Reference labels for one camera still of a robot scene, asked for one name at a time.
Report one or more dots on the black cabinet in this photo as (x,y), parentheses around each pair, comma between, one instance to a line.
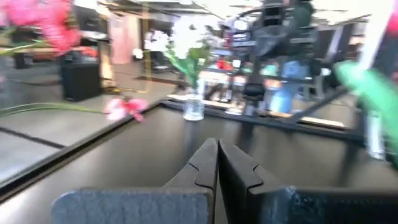
(81,81)

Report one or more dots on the pink artificial flower bunch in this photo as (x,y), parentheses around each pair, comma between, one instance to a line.
(59,34)
(127,107)
(18,11)

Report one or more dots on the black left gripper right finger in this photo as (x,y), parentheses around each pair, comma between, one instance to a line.
(280,205)

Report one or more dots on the red artificial tulip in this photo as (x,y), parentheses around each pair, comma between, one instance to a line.
(373,90)

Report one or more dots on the person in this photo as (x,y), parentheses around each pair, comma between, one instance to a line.
(287,87)

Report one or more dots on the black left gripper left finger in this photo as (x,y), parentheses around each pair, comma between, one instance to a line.
(155,205)

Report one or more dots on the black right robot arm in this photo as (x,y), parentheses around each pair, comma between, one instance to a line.
(273,40)

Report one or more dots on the clear glass vase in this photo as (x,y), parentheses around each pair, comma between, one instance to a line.
(193,109)

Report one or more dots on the small purple glass vase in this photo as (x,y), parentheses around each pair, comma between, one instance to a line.
(376,137)

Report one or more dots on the white artificial flower bunch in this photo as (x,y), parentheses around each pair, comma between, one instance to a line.
(199,53)
(186,37)
(157,42)

